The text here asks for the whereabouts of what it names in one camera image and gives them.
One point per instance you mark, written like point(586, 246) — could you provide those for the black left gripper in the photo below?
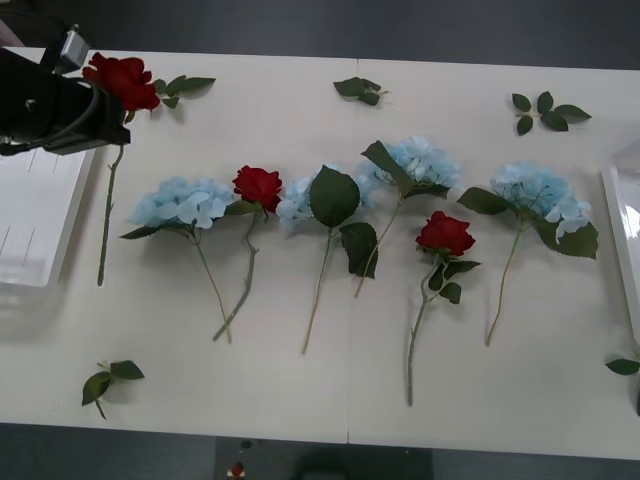
point(107, 135)

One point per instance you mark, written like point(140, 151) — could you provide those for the red rose with bare stem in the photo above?
point(125, 80)

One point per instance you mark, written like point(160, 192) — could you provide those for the pale blue hydrangea flower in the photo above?
point(175, 200)
point(530, 185)
point(335, 197)
point(425, 160)

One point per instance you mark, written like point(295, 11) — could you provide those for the red rose with one leaf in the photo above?
point(257, 185)

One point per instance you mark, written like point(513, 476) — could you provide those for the red rose with several leaves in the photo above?
point(445, 235)

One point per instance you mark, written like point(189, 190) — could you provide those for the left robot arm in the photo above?
point(25, 90)

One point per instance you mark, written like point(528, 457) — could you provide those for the loose green leaf twig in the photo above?
point(554, 121)
point(125, 371)
point(622, 366)
point(350, 87)
point(192, 84)

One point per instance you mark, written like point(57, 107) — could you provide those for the shallow white plastic box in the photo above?
point(30, 225)
point(625, 240)

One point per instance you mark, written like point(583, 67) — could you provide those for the small red white object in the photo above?
point(236, 470)

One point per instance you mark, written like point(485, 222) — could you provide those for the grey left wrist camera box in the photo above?
point(74, 52)

